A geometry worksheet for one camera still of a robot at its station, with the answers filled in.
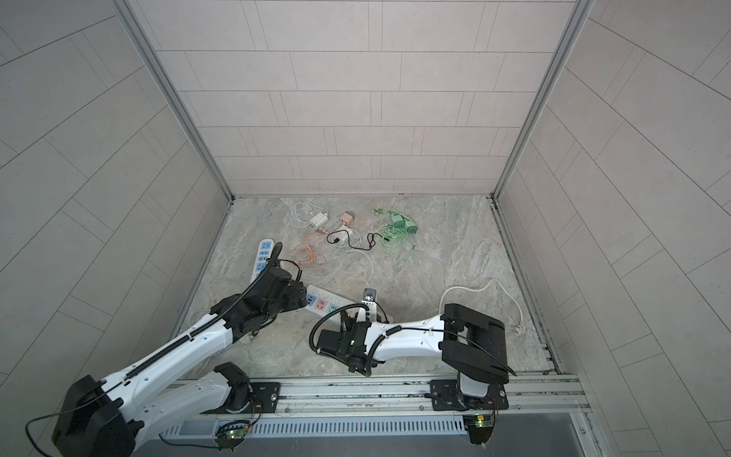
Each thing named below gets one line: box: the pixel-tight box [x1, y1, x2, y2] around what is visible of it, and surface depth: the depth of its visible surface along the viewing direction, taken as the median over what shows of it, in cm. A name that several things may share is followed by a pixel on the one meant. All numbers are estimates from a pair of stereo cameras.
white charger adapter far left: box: [310, 212, 329, 226], surface depth 110 cm
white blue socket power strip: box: [250, 238, 276, 284], surface depth 98 cm
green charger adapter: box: [391, 214, 418, 235], surface depth 107 cm
